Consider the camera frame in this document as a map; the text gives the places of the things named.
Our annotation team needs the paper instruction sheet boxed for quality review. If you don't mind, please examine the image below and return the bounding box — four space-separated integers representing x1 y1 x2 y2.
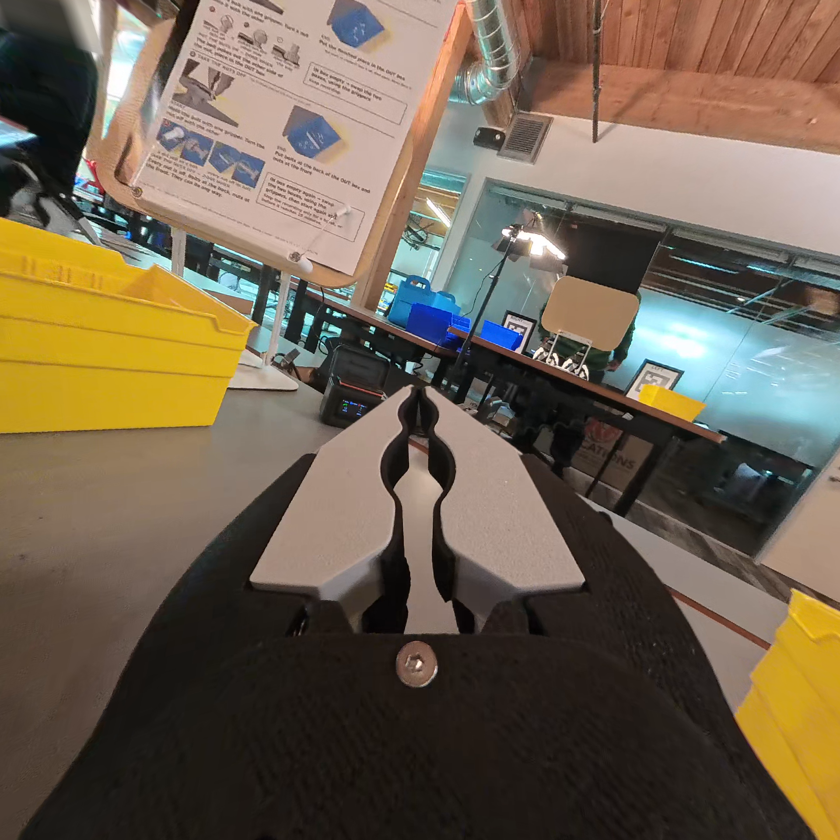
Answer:
131 0 460 278

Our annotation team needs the grey wall vent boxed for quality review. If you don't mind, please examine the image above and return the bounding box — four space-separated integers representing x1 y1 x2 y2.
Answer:
496 111 554 165

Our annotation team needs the black charging case with display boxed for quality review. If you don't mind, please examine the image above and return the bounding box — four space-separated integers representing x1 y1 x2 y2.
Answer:
319 343 389 429

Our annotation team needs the small yellow bin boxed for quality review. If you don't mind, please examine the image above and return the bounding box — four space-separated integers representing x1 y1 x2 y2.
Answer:
637 385 707 422

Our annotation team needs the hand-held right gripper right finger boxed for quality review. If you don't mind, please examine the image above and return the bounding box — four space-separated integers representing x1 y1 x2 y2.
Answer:
423 387 586 632

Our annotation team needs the long wooden desk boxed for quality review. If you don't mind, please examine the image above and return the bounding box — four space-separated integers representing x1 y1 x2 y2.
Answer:
303 287 727 521

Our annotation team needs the black light stand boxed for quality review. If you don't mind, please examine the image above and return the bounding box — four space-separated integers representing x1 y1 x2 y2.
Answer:
451 211 568 371

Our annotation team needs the framed marker tag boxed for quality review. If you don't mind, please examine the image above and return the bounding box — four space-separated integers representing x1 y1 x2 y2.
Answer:
623 359 685 401
501 311 538 353

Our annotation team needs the yellow divided plastic bin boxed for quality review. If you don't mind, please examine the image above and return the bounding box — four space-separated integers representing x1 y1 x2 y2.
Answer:
0 217 258 435

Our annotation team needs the white sign stand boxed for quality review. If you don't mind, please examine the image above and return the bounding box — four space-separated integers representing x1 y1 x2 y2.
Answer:
169 226 301 392

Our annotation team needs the cardboard box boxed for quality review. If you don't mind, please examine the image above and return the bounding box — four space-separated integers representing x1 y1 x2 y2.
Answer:
570 419 658 492

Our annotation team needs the wooden sign board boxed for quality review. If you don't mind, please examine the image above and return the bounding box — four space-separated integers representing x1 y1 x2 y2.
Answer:
85 0 472 291

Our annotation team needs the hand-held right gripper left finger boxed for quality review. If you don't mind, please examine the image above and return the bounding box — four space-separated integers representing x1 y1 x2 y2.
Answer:
249 385 422 632

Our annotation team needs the blue plastic bin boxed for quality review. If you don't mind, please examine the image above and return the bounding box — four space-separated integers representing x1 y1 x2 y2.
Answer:
407 302 471 347
479 319 526 353

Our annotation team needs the blue handled tote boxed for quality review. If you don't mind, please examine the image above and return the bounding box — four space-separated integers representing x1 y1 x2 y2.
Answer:
387 275 462 329

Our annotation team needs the wooden post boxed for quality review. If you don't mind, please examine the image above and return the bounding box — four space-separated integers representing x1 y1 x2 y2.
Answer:
356 5 475 311

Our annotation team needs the silver air duct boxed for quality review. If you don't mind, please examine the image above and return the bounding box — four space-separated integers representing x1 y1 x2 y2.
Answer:
457 0 527 107

